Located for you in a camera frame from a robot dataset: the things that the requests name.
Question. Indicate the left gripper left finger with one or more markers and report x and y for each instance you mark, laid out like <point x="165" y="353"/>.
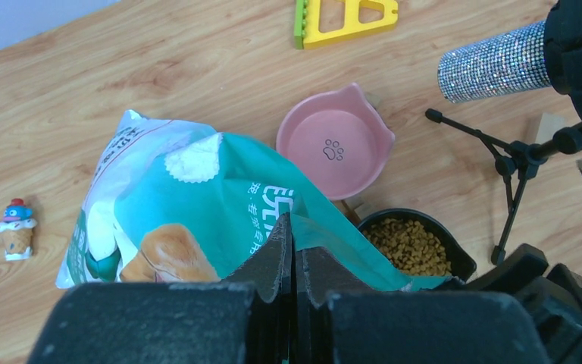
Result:
<point x="244" y="318"/>

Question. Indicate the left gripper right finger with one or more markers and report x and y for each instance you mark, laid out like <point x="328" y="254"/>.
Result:
<point x="342" y="320"/>

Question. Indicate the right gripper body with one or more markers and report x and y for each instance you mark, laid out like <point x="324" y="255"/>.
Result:
<point x="547" y="301"/>

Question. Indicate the green dog food bag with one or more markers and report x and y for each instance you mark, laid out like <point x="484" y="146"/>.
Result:
<point x="162" y="186"/>

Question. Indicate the brown dog food kibble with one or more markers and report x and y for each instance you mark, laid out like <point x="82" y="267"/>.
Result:
<point x="409" y="246"/>

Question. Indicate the black pet bowl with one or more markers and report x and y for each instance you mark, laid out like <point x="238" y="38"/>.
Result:
<point x="463" y="266"/>

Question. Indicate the pink pet bowl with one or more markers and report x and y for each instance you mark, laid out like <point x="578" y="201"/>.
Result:
<point x="338" y="140"/>

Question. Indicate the small beige tape piece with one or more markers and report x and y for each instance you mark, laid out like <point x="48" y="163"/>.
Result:
<point x="543" y="128"/>

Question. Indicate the small colourful figurine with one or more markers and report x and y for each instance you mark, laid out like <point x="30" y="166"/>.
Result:
<point x="16" y="230"/>

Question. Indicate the glitter silver microphone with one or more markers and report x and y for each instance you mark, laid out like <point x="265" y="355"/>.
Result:
<point x="545" y="54"/>

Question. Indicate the yellow green triangular toy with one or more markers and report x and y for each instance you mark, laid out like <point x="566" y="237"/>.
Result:
<point x="307" y="16"/>

